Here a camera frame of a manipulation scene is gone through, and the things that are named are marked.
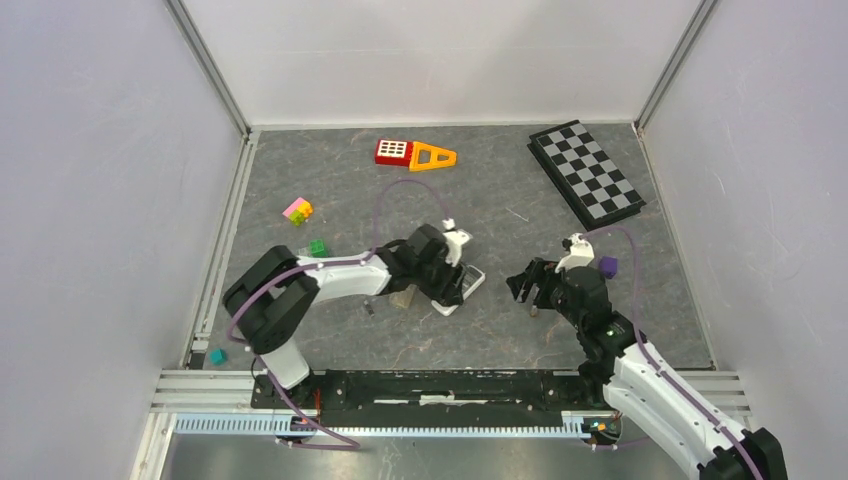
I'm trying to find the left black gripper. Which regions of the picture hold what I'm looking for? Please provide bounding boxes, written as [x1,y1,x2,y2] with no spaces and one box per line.
[413,249,468,307]

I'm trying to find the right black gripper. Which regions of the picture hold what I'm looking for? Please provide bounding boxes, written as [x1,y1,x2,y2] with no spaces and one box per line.
[505,257,584,330]

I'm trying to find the white remote control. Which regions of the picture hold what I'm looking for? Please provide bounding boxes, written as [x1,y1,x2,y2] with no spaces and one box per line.
[431,264,486,317]

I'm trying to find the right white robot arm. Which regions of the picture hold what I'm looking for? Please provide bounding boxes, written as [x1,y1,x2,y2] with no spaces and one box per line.
[506,258,788,479]

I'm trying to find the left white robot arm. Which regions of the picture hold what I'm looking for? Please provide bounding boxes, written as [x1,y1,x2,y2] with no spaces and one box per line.
[222,220,472,408]

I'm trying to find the purple cube block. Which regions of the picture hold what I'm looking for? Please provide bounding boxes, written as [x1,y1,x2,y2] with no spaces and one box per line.
[598,256,618,279]

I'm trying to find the black grey chessboard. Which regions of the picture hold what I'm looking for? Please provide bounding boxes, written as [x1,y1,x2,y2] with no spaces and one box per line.
[527,120,646,231]

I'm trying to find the orange triangular toy block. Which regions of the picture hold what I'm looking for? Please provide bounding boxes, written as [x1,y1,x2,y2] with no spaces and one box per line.
[408,142,458,172]

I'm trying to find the green blue grey blocks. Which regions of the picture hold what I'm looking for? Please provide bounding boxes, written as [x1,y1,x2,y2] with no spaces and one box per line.
[297,239,329,258]

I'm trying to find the red white window block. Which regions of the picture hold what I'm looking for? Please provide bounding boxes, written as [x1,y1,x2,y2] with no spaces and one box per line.
[374,138,414,168]

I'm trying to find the pink yellow green blocks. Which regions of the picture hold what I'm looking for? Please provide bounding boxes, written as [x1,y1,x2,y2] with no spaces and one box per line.
[282,197,314,226]

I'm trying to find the small teal cube block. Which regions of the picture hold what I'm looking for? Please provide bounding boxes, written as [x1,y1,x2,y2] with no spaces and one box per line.
[208,349,228,366]

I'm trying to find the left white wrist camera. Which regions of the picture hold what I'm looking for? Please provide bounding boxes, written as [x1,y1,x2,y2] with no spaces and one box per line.
[442,218,473,267]

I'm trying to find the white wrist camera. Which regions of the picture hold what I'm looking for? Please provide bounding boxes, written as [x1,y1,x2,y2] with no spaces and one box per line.
[555,233,595,273]
[442,218,473,267]

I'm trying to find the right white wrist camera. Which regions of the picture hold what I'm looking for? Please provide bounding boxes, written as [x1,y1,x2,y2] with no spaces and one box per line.
[555,233,595,273]

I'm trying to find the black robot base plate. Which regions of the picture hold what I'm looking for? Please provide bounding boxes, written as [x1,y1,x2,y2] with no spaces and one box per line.
[288,369,623,428]

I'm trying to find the white slotted cable duct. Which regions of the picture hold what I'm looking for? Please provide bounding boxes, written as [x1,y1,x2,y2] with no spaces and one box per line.
[173,413,590,440]

